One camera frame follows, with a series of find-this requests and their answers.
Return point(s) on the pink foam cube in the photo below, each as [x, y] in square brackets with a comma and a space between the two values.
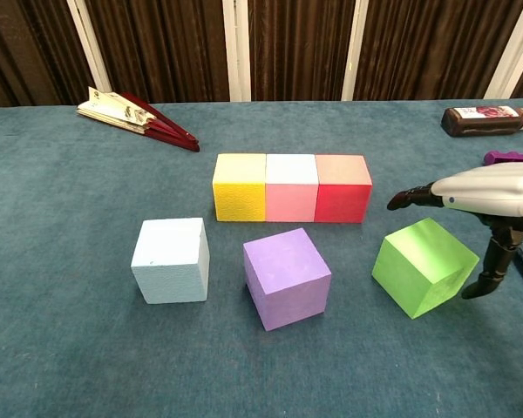
[290, 200]

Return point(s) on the light blue foam cube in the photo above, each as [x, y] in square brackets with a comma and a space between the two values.
[167, 278]

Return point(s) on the brown bottle with white cap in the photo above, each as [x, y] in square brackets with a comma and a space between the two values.
[484, 122]

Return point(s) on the dark brown curtain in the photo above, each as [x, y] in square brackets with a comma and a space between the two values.
[165, 43]

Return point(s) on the yellow foam cube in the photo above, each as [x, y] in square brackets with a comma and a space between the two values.
[239, 200]

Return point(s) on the purple plastic block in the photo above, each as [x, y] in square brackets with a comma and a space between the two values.
[505, 157]

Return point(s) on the red and white folding fan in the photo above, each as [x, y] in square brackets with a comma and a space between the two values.
[126, 115]

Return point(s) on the white frame post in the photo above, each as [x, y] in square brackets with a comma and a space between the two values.
[88, 48]
[235, 52]
[356, 56]
[520, 43]

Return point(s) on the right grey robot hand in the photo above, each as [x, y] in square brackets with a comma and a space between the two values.
[492, 189]

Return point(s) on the red foam cube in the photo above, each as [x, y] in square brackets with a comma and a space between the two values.
[342, 202]

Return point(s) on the green foam cube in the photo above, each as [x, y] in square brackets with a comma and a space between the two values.
[418, 265]

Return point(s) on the purple foam cube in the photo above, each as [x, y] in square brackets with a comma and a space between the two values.
[287, 283]

